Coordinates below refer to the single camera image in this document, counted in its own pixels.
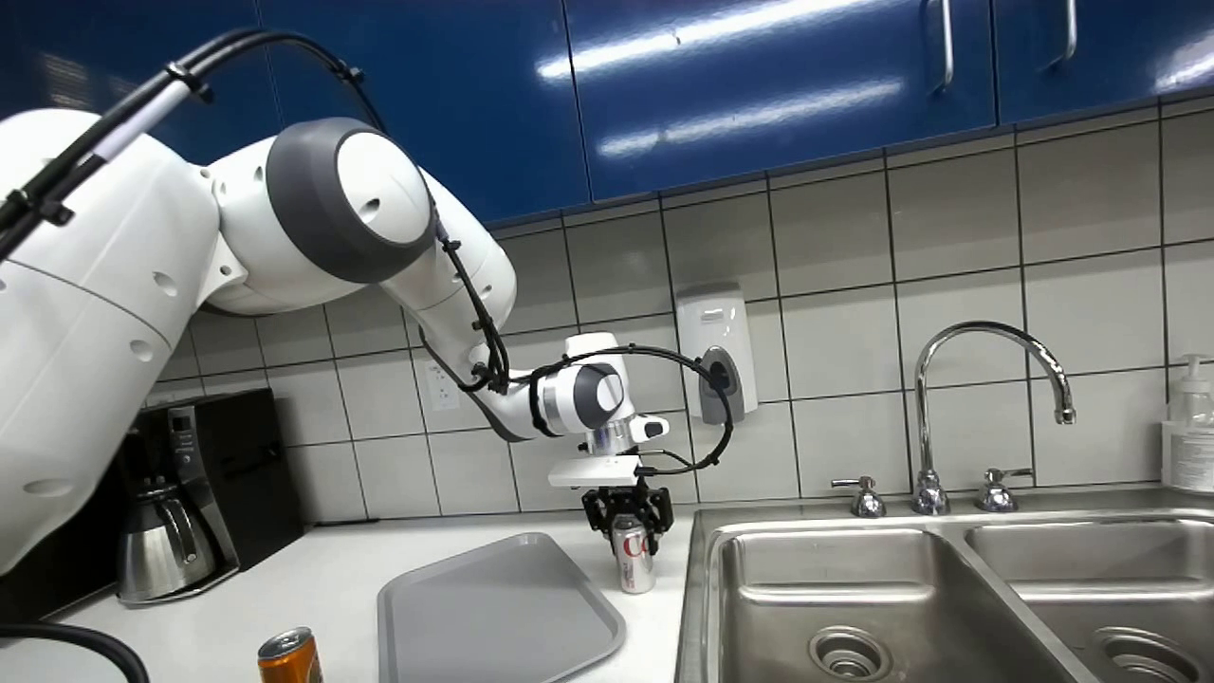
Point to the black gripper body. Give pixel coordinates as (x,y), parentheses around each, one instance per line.
(627,494)

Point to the silver can with red print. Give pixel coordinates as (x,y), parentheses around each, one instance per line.
(631,572)

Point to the orange soda can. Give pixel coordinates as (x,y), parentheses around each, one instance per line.
(291,658)

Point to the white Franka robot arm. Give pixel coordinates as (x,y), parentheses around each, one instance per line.
(100,317)

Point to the grey plastic tray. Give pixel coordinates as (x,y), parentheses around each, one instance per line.
(495,620)

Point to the stainless steel double sink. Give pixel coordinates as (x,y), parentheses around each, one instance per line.
(810,572)

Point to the chrome gooseneck faucet spout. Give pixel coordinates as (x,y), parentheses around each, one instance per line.
(923,405)

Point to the black coffee maker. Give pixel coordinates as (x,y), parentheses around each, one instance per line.
(251,481)

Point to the blue glossy cabinet door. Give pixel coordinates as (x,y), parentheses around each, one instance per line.
(78,50)
(495,99)
(783,78)
(1140,44)

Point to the stainless steel coffee carafe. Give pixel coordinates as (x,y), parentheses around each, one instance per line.
(164,552)

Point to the clear soap pump bottle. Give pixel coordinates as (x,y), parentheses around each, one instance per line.
(1194,438)

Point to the black microwave oven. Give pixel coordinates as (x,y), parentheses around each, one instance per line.
(60,592)

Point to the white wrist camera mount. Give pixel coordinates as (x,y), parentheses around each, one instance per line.
(592,474)

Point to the white wall soap dispenser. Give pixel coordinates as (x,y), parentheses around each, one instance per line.
(705,329)

